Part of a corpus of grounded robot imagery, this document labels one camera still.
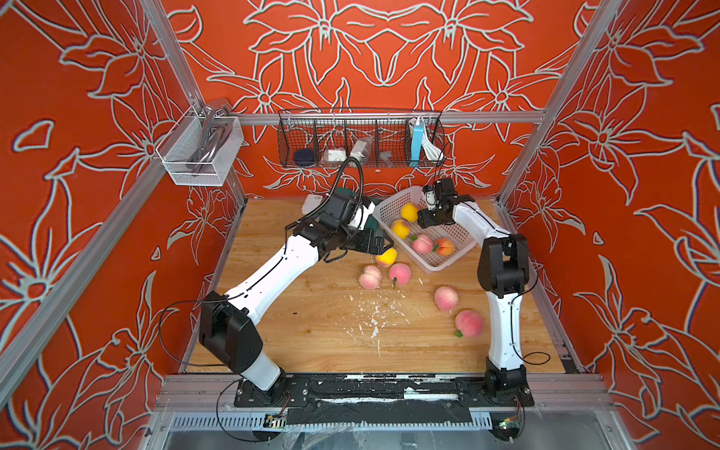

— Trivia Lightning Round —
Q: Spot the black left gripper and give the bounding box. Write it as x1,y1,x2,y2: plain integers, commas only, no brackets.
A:
312,231,373,260

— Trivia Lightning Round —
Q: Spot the yellow peach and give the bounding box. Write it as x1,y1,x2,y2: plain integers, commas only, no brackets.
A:
375,247,398,267
399,202,419,223
391,219,411,240

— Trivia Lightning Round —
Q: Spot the red orange peach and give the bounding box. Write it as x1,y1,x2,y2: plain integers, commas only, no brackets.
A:
433,238,457,257

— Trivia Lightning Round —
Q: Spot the pink peach with leaf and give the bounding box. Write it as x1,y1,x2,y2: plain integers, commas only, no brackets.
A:
410,234,434,255

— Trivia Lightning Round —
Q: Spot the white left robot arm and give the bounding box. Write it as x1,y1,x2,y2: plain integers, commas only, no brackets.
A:
199,189,394,398

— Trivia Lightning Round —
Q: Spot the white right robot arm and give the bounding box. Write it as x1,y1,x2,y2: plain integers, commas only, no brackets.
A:
418,178,531,397

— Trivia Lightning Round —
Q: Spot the white plastic basket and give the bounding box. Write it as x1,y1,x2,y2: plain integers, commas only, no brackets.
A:
372,184,484,274

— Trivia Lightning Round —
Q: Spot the white packet in basket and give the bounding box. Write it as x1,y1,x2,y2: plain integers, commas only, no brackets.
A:
321,147,348,166

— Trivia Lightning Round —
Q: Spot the clear bag in basket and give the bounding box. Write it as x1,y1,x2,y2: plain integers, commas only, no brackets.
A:
349,136,375,165

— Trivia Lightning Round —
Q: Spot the small white box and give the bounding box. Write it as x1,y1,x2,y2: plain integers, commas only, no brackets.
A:
301,194,326,215

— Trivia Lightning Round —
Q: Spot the green plastic tool case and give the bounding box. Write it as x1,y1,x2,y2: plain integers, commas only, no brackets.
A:
319,187,386,240

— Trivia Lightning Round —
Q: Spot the light blue box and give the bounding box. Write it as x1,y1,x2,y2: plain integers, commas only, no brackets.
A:
409,118,425,167

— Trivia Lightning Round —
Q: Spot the dark round object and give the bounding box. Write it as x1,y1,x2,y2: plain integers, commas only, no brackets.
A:
292,148,316,167

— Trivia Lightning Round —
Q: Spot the pink red peach front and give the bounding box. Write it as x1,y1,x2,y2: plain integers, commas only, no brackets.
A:
455,309,485,338

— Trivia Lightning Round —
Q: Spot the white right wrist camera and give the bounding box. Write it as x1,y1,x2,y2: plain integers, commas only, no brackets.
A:
423,186,436,210

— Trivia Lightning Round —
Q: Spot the white cable bundle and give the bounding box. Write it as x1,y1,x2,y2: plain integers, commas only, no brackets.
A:
420,120,446,164

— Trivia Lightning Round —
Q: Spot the black wire wall basket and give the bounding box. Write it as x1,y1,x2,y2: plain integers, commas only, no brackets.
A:
277,108,447,168

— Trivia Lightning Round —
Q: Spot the clear plastic wall bin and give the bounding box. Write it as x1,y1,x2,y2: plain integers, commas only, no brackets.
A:
156,100,244,187

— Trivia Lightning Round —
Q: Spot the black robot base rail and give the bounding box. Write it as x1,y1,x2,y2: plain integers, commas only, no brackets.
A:
234,373,534,429

